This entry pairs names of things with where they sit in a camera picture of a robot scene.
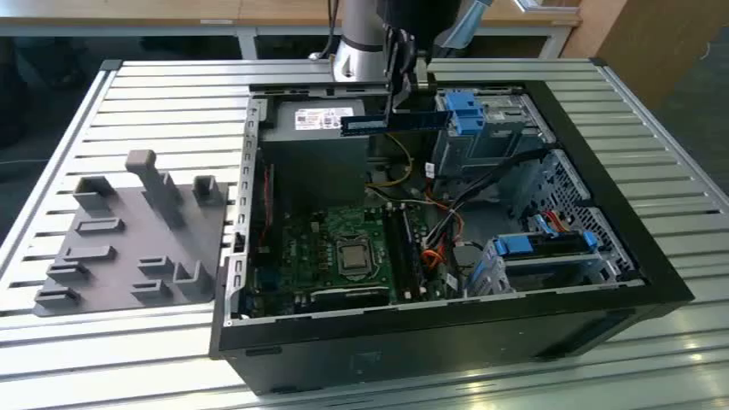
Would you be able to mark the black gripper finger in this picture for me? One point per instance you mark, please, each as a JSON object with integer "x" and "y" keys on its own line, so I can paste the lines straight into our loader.
{"x": 426, "y": 81}
{"x": 397, "y": 72}

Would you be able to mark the blue RAM stick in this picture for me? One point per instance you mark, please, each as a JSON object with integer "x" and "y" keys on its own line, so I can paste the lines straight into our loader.
{"x": 422, "y": 120}

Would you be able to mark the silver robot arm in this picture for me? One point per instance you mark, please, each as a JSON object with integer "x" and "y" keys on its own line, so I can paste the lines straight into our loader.
{"x": 361, "y": 30}

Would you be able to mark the black RAM slot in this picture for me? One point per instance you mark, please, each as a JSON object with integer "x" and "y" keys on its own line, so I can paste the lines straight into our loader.
{"x": 395, "y": 256}

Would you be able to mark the blue disk carrier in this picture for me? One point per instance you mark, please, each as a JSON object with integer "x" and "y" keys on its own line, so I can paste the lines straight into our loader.
{"x": 464, "y": 112}
{"x": 514, "y": 246}

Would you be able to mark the metal drive cage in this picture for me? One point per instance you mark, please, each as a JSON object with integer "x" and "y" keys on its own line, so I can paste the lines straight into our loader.
{"x": 496, "y": 145}

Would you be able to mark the grey power supply unit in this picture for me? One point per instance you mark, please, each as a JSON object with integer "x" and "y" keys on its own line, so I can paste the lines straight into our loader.
{"x": 314, "y": 158}

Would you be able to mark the green motherboard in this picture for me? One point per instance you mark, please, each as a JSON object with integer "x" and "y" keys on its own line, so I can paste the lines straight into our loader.
{"x": 319, "y": 230}

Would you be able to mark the wooden cabinet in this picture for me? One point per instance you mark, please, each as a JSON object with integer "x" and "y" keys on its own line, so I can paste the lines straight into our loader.
{"x": 655, "y": 47}

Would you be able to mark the white framed desk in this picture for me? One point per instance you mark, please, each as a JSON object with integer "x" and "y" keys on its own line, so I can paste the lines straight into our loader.
{"x": 171, "y": 21}

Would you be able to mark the CPU socket with silver CPU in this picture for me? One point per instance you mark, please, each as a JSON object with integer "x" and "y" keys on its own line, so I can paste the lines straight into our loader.
{"x": 355, "y": 259}

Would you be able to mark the metal disk bay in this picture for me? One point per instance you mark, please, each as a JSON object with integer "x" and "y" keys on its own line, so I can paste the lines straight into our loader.
{"x": 547, "y": 265}

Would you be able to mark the grey parts rack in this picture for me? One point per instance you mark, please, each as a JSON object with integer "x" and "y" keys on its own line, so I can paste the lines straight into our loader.
{"x": 143, "y": 239}

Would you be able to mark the black open PC case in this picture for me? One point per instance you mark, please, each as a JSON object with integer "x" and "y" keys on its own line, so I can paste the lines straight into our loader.
{"x": 434, "y": 341}

